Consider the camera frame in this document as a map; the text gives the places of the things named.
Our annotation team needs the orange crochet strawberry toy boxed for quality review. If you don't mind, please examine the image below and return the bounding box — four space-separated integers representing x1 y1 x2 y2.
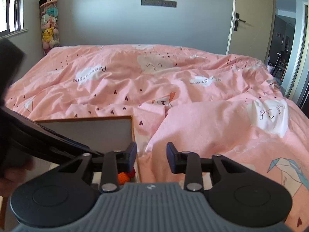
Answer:
117 169 136 185

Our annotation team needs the cream bedroom door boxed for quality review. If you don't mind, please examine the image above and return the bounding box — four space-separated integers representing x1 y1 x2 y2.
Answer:
226 0 276 62

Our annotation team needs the person left hand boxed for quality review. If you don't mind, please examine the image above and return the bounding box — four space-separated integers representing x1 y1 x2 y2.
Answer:
0 158 34 197

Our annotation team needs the orange cardboard storage box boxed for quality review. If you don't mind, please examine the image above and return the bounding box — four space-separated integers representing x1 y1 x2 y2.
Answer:
0 115 142 232

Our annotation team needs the pink patterned duvet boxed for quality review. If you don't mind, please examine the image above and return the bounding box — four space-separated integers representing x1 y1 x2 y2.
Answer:
6 44 308 231

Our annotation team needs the hanging plush toy organizer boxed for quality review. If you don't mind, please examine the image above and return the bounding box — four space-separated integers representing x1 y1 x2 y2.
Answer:
40 0 60 55

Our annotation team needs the window frame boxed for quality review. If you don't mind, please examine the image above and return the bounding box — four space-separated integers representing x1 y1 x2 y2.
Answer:
1 0 27 38

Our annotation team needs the grey wall switch panel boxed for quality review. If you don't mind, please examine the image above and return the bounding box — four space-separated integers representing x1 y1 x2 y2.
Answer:
141 0 177 8

